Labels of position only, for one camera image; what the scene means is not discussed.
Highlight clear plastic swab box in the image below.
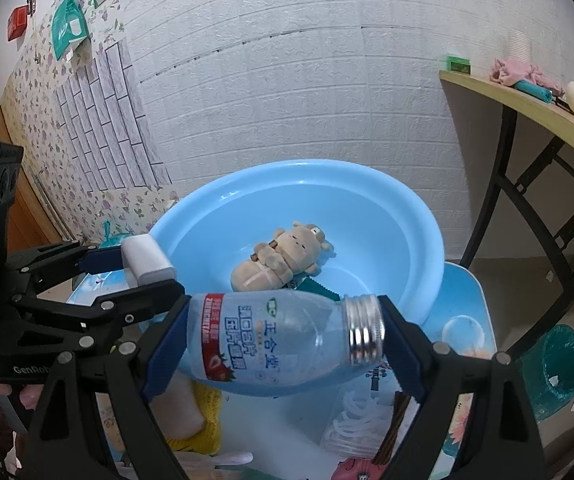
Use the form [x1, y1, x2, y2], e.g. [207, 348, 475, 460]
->
[322, 385, 418, 461]

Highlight blue plastic basin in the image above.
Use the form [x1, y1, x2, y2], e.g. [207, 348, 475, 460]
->
[148, 159, 445, 397]

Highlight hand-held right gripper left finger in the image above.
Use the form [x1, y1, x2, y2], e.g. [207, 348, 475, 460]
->
[26, 295, 193, 480]

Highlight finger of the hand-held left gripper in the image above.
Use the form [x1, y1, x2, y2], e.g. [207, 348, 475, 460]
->
[14, 281, 186, 352]
[6, 240, 129, 294]

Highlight brown elastic band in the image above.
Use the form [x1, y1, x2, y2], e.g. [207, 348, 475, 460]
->
[371, 392, 414, 466]

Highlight red wall box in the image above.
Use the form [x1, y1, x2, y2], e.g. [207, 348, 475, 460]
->
[6, 6, 29, 41]

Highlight white plastic wrapper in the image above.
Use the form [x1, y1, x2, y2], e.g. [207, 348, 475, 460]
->
[174, 451, 254, 480]

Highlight beige plush cow toy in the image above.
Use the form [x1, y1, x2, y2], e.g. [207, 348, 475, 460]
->
[230, 221, 334, 292]

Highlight teal toothed comb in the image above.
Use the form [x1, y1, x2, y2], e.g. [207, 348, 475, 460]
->
[294, 275, 341, 302]

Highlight blue printed desktop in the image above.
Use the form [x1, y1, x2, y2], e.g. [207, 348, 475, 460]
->
[64, 260, 498, 480]

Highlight teal hanging bag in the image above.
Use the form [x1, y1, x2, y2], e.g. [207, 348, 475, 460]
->
[51, 0, 91, 60]

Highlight yellow knitted cloth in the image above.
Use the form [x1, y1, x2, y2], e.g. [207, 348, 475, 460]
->
[164, 380, 224, 456]

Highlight cream plush toy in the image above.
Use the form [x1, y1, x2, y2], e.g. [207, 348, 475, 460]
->
[149, 375, 204, 441]

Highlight person's left hand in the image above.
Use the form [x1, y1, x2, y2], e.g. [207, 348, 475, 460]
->
[0, 360, 43, 409]

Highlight teal tube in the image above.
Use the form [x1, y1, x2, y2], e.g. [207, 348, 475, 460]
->
[516, 81, 552, 104]

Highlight teal waste basket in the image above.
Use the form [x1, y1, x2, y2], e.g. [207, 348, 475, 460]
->
[519, 324, 574, 420]

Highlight pink snack packet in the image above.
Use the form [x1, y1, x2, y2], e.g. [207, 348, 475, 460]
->
[333, 459, 374, 480]

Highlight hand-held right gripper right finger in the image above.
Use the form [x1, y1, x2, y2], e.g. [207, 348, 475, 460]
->
[380, 295, 551, 480]

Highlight wooden folding table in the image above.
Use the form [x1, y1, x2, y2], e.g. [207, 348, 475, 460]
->
[439, 70, 574, 361]

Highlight stack of paper cups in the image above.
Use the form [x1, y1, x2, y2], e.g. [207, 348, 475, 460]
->
[507, 30, 532, 61]

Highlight green plastic bag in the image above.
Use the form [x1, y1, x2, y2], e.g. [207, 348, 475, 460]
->
[98, 220, 136, 249]

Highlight white rectangular block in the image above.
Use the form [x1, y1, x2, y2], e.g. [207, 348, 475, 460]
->
[121, 234, 176, 285]

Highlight clear plastic bottle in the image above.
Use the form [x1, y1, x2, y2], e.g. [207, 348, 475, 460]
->
[177, 291, 387, 387]

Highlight pink cloth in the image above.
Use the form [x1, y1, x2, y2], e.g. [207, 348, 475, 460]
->
[489, 57, 565, 93]

